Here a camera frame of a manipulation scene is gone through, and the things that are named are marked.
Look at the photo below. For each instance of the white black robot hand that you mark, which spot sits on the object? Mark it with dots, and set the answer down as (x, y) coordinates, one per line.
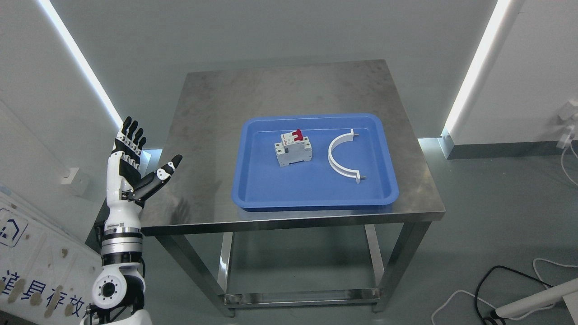
(127, 189)

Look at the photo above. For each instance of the white circuit breaker red switch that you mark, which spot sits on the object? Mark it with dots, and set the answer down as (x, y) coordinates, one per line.
(293, 148)

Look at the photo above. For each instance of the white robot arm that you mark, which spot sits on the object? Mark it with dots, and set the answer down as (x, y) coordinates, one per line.
(118, 293)

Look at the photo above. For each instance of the stainless steel table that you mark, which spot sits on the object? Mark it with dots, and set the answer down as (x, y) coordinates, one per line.
(196, 220)

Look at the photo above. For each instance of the white sign board blue text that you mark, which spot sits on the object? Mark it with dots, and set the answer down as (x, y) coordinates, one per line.
(46, 274)

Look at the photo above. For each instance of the blue plastic tray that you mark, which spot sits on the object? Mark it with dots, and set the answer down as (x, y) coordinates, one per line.
(260, 184)

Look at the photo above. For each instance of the white curved pipe clamp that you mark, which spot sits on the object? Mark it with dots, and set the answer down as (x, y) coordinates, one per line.
(336, 157)

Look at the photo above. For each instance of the white table leg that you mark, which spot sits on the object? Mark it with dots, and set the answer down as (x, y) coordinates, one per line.
(567, 292)

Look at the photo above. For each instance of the white wall socket left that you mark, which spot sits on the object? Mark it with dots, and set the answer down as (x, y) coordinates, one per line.
(77, 182)

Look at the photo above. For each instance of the white wall socket with plug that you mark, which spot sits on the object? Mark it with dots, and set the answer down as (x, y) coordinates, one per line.
(568, 114)

